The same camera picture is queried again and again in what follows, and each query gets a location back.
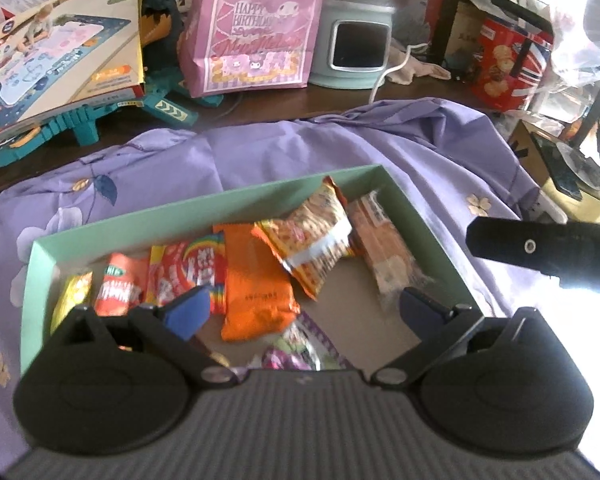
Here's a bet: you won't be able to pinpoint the play mat box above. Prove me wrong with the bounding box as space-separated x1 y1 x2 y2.
0 0 147 129

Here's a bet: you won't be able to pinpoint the teal toy track set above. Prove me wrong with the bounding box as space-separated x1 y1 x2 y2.
0 0 199 171

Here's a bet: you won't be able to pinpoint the plain orange snack packet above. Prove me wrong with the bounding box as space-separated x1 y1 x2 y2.
212 222 302 342

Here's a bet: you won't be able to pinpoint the clear crinkled plastic bag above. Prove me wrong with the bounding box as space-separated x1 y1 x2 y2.
544 0 600 127

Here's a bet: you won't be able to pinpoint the rainbow red snack packet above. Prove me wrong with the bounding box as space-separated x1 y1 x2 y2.
146 238 229 316

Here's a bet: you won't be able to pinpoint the pink gift bag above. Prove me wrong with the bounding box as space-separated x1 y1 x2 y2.
179 0 331 99

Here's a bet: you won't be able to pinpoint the clear wrapped biscuit packet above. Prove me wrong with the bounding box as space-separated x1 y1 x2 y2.
347 189 426 311

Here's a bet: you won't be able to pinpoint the mint green appliance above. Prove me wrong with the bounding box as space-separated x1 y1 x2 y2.
307 0 398 91

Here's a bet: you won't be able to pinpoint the open cardboard box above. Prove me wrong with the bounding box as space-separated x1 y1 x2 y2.
426 0 557 92

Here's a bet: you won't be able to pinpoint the purple grape snack packet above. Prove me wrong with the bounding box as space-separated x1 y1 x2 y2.
230 312 354 372

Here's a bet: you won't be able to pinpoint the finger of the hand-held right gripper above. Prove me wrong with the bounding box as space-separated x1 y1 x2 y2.
466 216 600 304

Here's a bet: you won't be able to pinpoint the white cable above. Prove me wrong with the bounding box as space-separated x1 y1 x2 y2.
367 41 422 107

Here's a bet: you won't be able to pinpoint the mint green box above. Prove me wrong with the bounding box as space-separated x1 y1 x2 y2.
17 163 484 382

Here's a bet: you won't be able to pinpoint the orange patterned snack packet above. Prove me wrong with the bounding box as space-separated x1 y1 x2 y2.
251 175 356 301

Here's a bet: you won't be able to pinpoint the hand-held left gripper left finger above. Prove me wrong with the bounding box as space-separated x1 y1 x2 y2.
55 284 238 390

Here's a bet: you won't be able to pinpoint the red orange snack packet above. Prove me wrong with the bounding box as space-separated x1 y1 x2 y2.
93 252 151 317

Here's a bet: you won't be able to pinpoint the purple floral cloth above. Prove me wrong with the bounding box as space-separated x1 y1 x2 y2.
0 97 572 462

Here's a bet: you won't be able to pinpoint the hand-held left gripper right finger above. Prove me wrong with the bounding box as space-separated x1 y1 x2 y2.
369 286 549 390

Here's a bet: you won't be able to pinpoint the yellow cardboard box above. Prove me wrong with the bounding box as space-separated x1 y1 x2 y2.
509 119 600 222

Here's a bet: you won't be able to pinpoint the red biscuit tin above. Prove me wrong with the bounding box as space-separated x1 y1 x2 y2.
467 14 554 114

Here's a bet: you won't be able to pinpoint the yellow-green snack packet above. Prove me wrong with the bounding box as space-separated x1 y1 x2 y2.
50 272 95 334

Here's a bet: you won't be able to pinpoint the small beige cloth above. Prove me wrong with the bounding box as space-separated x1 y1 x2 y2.
387 54 453 87

